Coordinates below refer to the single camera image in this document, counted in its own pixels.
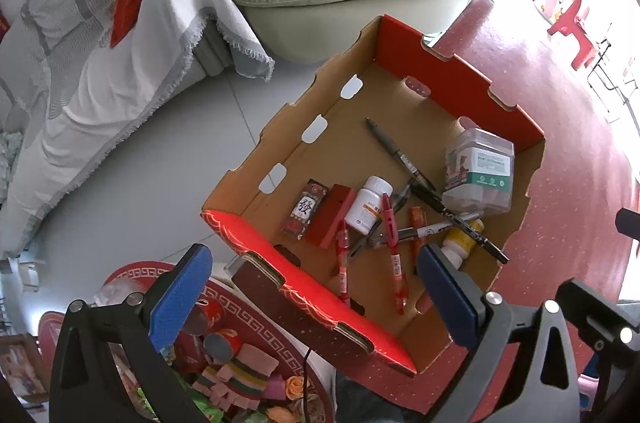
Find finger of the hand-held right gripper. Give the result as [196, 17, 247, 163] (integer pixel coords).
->
[557, 278, 640, 354]
[616, 207, 640, 235]

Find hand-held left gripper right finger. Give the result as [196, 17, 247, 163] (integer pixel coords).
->
[417, 244, 583, 423]

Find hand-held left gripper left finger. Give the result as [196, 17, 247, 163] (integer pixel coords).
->
[48, 243, 213, 423]

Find yellow bottle white cap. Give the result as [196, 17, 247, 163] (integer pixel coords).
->
[442, 218, 486, 266]

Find red gel pen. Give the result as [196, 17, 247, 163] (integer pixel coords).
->
[380, 192, 408, 316]
[334, 228, 352, 304]

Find white pen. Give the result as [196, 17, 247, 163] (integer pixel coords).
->
[385, 218, 483, 241]

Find long red gold-print box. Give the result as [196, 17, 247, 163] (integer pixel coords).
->
[409, 206, 441, 315]

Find black marker pen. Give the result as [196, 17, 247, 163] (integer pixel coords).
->
[407, 184, 510, 264]

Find grey gel pen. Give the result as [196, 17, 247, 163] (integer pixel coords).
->
[349, 184, 415, 258]
[365, 117, 436, 193]

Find white pill bottle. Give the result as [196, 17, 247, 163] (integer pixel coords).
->
[344, 176, 394, 234]

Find clear plastic container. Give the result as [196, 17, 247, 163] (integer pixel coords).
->
[442, 127, 516, 216]

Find small dark red box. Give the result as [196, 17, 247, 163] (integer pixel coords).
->
[305, 183, 358, 250]

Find small black patterned box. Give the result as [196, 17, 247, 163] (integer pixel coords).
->
[281, 178, 331, 240]

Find red cardboard box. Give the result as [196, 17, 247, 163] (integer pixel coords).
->
[201, 14, 546, 376]

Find red soda can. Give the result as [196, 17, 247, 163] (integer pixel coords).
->
[202, 328, 244, 365]
[182, 295, 226, 336]

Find striped knitted gloves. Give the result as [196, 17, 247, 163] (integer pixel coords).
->
[192, 343, 281, 411]

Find person's blue jeans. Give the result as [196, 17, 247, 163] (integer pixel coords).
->
[332, 373, 426, 423]

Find artificial roses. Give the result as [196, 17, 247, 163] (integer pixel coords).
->
[265, 375, 326, 423]

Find framed picture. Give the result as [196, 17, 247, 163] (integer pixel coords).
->
[0, 333, 51, 404]

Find red plastic stool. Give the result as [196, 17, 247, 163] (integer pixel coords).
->
[546, 0, 598, 71]

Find white grey striped blanket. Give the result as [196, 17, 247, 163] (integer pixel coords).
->
[0, 0, 276, 254]

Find black cable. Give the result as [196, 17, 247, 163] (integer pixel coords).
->
[300, 345, 313, 423]

